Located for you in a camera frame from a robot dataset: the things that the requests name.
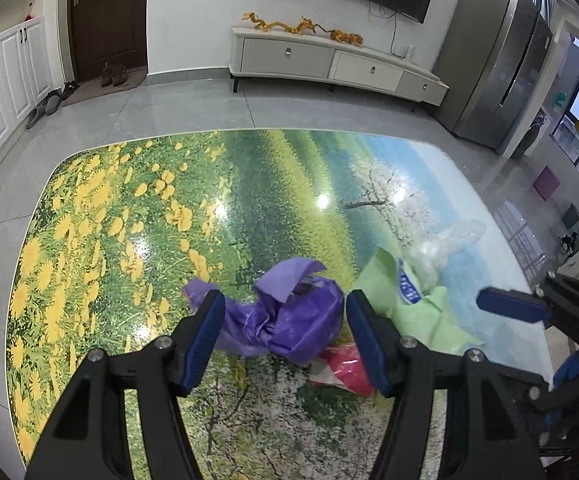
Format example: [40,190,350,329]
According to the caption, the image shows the landscape printed table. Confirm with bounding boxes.
[6,129,557,480]

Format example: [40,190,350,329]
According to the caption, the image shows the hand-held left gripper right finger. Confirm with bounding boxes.
[345,290,545,480]

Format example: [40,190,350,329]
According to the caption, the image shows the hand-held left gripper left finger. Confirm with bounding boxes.
[24,290,226,480]

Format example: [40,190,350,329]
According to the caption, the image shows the golden tiger ornament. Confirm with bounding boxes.
[325,29,365,46]

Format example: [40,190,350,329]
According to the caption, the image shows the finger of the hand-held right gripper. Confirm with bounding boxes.
[476,271,579,341]
[524,345,579,466]

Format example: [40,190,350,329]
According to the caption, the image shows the purple paper wrapper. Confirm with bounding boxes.
[256,257,326,303]

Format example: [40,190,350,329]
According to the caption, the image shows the white television stand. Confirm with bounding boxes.
[228,26,449,112]

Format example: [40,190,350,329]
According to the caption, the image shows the grey slippers pair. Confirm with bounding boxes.
[26,96,63,129]

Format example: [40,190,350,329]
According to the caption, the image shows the golden dragon ornament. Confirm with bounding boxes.
[241,11,278,33]
[277,17,323,36]

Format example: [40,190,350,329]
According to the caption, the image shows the television cable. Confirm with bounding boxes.
[367,0,400,56]

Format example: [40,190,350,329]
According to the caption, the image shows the pink red packet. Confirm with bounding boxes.
[312,342,377,396]

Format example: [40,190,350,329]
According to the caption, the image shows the purple plastic bag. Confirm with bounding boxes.
[184,280,345,366]

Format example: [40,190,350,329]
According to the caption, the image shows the green packet with blue label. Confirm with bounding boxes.
[354,246,485,356]

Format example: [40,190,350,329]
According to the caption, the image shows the dark brown door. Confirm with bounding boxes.
[68,0,150,83]

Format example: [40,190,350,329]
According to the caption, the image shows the grey double door fridge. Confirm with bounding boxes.
[432,0,554,150]

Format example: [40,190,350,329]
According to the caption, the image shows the brown doormat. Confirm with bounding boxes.
[60,69,148,107]

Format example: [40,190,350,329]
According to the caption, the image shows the clear plastic bag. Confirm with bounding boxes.
[409,219,487,291]

